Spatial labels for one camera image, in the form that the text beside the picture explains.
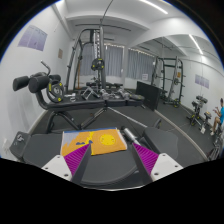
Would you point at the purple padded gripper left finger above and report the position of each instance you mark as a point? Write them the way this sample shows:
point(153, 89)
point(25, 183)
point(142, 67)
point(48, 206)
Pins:
point(70, 167)

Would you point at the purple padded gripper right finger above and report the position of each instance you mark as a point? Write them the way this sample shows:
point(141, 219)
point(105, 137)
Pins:
point(153, 166)

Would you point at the orange patterned folded towel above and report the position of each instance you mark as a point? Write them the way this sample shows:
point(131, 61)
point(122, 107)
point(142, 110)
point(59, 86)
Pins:
point(102, 141)

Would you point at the black near padded bench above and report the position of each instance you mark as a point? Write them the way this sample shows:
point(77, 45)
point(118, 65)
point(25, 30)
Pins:
point(106, 171)

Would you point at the black padded weight bench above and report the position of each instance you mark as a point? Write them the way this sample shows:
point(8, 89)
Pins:
point(38, 83)

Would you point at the small exercise machine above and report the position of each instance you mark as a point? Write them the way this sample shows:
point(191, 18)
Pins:
point(194, 118)

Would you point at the black plyo box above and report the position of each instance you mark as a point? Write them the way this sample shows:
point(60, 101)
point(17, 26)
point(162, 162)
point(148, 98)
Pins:
point(150, 93)

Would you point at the black weight plate yellow trim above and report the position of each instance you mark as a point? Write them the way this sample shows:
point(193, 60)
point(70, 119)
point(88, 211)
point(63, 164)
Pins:
point(55, 91)

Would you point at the person in blue shirt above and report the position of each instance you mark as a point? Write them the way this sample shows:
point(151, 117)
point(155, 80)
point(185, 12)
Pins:
point(219, 119)

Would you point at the black power rack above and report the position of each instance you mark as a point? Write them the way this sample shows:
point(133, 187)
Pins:
point(170, 72)

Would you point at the grey window curtains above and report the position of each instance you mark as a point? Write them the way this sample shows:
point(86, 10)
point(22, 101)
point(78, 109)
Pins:
point(139, 63)

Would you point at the black cable gym machine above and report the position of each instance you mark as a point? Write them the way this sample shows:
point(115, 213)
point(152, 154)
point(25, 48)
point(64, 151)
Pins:
point(98, 64)

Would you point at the purple wall poster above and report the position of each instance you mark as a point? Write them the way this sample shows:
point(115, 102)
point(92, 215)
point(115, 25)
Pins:
point(33, 38)

